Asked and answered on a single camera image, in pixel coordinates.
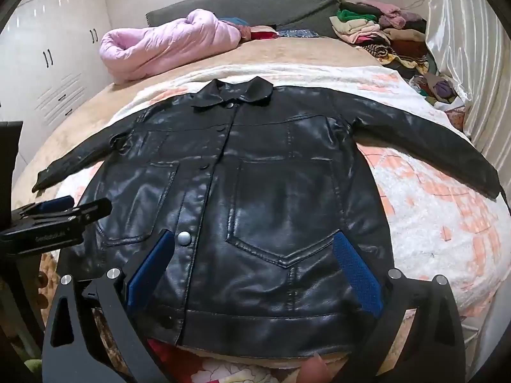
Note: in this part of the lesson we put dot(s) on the black leather jacket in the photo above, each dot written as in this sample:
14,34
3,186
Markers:
263,191

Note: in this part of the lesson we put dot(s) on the pink quilt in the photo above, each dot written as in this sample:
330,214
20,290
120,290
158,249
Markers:
159,46

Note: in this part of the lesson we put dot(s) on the dark flat panel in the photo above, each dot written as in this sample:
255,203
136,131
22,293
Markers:
10,167

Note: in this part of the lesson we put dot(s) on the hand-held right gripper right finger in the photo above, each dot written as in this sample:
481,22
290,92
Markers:
359,275

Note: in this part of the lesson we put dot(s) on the grey headboard cushion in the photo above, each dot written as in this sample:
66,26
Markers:
259,6

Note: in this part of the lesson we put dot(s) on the red floral cloth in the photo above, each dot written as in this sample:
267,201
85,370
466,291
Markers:
191,363

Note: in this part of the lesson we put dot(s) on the beige bed sheet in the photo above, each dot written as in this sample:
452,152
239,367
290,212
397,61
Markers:
319,52

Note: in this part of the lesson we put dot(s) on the blue patterned cloth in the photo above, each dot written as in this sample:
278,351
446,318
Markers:
297,33

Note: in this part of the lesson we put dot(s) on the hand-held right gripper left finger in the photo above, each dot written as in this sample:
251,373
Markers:
151,265

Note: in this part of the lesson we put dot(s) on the white orange printed blanket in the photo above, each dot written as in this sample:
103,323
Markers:
431,215

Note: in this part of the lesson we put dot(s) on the white wardrobe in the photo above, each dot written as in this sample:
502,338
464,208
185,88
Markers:
52,48

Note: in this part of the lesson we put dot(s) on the white satin curtain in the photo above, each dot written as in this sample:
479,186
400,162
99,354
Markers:
475,48

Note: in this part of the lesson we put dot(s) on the pile of mixed clothes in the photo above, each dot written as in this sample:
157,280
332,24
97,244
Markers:
383,36

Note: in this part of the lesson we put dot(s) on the teal cloth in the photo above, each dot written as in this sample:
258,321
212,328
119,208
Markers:
233,22

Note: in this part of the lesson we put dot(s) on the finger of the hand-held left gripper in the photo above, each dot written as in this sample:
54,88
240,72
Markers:
56,204
94,209

